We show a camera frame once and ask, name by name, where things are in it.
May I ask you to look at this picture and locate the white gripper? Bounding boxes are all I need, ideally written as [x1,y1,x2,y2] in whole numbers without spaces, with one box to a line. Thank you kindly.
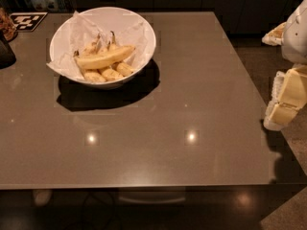
[262,0,307,131]

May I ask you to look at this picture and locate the large yellow banana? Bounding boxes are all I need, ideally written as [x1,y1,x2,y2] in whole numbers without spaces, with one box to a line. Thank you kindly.
[74,45,135,70]

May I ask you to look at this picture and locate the white bowl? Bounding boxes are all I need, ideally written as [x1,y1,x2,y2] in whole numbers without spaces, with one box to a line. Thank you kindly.
[48,6,157,90]

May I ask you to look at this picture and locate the white paper liner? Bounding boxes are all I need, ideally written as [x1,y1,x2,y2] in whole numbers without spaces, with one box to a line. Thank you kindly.
[46,11,151,81]

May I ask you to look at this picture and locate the black white marker tag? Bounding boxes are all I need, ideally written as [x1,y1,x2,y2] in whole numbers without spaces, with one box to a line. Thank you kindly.
[10,12,47,32]

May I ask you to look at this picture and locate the dark object at left edge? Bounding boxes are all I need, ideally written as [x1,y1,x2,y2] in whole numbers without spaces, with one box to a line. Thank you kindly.
[0,32,16,69]

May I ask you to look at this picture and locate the brown patterned object far left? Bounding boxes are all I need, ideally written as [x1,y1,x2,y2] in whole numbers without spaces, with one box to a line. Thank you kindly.
[0,8,17,41]

